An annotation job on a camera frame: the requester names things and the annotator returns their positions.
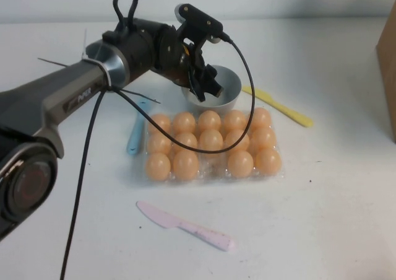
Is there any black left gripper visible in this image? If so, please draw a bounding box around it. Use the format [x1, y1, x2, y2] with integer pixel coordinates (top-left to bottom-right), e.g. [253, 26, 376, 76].
[157, 24, 224, 103]

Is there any orange plastic egg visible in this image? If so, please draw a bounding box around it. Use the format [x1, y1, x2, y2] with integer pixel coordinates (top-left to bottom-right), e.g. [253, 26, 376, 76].
[255, 148, 283, 175]
[147, 133, 171, 155]
[197, 110, 222, 133]
[250, 127, 277, 152]
[172, 112, 197, 134]
[247, 107, 272, 131]
[173, 150, 200, 182]
[223, 110, 247, 133]
[173, 132, 198, 154]
[224, 129, 250, 153]
[199, 128, 224, 155]
[227, 150, 254, 179]
[145, 152, 171, 181]
[148, 113, 171, 134]

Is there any clear plastic egg tray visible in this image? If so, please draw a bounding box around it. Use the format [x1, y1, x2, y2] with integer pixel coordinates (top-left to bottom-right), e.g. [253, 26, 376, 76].
[142, 108, 287, 188]

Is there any brown cardboard box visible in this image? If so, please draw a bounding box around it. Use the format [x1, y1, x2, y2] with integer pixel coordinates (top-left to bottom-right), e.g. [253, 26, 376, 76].
[375, 2, 396, 144]

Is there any grey round bowl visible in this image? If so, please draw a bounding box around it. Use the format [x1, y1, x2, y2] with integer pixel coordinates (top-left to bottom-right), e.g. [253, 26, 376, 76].
[181, 64, 242, 116]

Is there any yellow plastic knife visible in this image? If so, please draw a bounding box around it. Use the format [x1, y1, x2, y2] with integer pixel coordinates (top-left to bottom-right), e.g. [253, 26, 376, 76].
[241, 85, 314, 128]

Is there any light blue plastic fork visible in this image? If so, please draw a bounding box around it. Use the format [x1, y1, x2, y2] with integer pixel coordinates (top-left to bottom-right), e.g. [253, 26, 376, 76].
[126, 100, 150, 155]

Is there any white zip tie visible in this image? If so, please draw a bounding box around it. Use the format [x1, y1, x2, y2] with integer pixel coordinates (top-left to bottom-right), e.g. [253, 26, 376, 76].
[81, 28, 113, 86]

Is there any pink plastic knife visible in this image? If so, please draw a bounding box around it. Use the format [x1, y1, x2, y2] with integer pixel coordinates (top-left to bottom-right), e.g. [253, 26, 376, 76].
[136, 200, 236, 252]

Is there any long black camera cable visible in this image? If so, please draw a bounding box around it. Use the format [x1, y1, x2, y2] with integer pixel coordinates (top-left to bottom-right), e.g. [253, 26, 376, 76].
[60, 32, 256, 280]

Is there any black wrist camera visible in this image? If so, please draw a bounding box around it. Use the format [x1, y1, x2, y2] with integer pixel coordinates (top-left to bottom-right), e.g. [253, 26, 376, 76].
[174, 3, 224, 44]

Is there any short looped black cable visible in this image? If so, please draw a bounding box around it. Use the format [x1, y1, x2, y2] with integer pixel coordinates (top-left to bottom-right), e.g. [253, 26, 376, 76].
[112, 0, 137, 25]

